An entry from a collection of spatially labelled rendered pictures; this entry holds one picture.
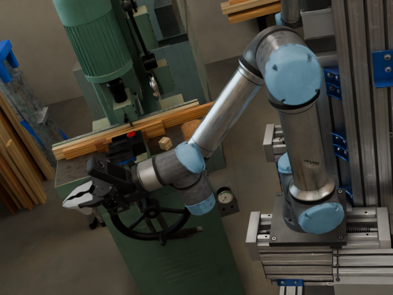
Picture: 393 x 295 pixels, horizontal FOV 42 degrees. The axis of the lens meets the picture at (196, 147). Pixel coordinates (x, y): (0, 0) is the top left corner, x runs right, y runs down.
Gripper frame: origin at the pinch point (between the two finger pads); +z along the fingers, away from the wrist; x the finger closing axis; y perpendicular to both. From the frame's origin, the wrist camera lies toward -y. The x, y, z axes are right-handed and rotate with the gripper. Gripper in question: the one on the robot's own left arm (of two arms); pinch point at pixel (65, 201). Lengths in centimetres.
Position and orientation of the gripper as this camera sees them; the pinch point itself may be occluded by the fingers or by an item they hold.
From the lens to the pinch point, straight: 132.7
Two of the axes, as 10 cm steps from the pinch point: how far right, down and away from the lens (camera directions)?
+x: -1.6, -7.0, 7.0
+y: 3.7, 6.2, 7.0
